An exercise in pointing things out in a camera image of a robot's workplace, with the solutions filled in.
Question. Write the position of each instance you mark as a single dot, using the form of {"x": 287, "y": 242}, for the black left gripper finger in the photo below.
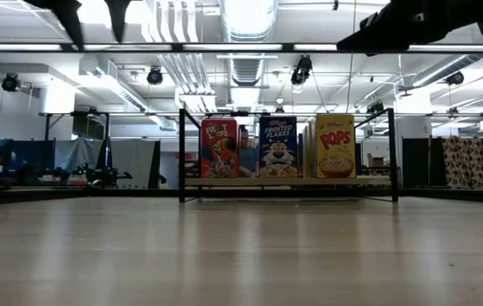
{"x": 118, "y": 17}
{"x": 71, "y": 15}

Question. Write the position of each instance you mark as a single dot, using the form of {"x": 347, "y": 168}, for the yellow Corn Pops cereal box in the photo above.
{"x": 335, "y": 144}

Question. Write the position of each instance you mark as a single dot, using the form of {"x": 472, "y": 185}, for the red Froot Loops cereal box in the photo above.
{"x": 220, "y": 149}

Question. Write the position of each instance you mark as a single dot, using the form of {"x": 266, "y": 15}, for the blue Frosted Flakes cereal box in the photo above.
{"x": 277, "y": 146}

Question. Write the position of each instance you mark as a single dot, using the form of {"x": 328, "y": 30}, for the black ceiling spotlight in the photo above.
{"x": 301, "y": 70}
{"x": 10, "y": 82}
{"x": 455, "y": 78}
{"x": 155, "y": 76}

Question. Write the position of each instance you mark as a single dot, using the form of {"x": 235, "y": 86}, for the black partition panel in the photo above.
{"x": 416, "y": 161}

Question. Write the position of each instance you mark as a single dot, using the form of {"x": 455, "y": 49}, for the grey tarp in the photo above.
{"x": 135, "y": 161}

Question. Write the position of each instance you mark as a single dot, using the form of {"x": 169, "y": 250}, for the cardboard box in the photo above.
{"x": 376, "y": 161}

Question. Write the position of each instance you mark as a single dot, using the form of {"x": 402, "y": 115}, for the blue partition panel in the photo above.
{"x": 24, "y": 153}

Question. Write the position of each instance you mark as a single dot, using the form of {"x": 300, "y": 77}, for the patterned fabric divider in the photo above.
{"x": 469, "y": 161}

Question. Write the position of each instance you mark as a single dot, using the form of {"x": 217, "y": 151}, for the person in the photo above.
{"x": 248, "y": 157}

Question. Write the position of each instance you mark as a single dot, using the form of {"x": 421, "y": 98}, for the silver ventilation duct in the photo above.
{"x": 248, "y": 68}

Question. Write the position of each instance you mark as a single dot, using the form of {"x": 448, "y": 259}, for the black aluminium frame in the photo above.
{"x": 33, "y": 196}

